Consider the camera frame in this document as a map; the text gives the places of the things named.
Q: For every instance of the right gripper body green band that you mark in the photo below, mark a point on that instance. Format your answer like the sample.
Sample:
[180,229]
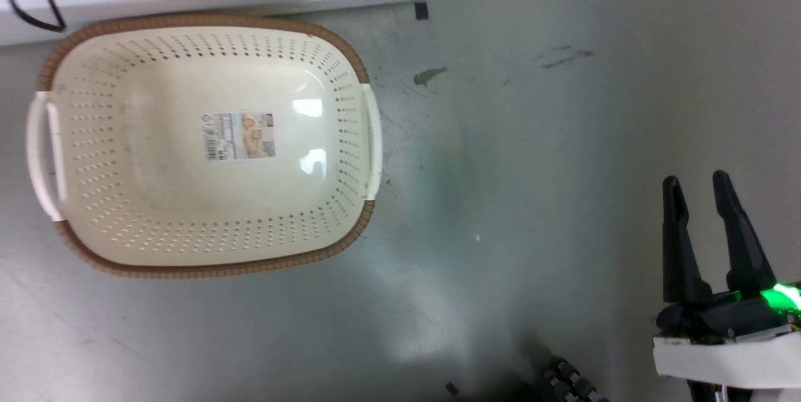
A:
[726,339]

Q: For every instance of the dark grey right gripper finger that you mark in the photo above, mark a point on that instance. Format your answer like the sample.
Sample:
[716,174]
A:
[741,239]
[679,252]

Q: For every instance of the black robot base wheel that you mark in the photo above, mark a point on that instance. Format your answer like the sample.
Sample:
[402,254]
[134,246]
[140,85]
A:
[572,382]

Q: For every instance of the cream plastic laundry basket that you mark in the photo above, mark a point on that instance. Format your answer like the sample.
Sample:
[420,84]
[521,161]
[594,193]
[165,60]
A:
[188,214]

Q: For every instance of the black tape floor marker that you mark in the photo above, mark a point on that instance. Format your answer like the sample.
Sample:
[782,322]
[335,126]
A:
[420,4]

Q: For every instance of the printed label sticker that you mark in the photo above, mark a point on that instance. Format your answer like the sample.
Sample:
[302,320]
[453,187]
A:
[238,135]

